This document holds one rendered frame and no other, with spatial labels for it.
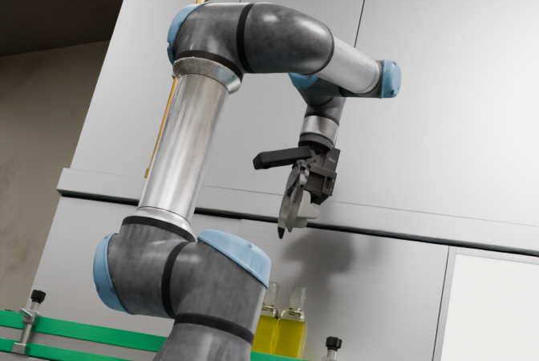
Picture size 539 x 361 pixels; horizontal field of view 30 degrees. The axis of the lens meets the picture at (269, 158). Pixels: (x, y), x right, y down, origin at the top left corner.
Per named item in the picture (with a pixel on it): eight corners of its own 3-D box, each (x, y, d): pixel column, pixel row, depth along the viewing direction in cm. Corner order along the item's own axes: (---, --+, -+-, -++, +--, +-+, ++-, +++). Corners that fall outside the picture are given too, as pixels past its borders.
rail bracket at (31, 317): (30, 360, 195) (50, 294, 200) (15, 350, 189) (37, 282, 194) (12, 357, 196) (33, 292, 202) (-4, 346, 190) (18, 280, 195)
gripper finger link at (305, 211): (317, 233, 195) (324, 193, 200) (289, 222, 194) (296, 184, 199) (310, 240, 198) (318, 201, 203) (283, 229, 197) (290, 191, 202)
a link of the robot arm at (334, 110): (308, 66, 212) (321, 87, 219) (296, 112, 207) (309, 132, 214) (342, 68, 208) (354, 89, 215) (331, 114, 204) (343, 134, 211)
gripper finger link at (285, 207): (301, 246, 203) (315, 203, 204) (274, 237, 201) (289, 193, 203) (297, 246, 206) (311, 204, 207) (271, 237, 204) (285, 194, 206)
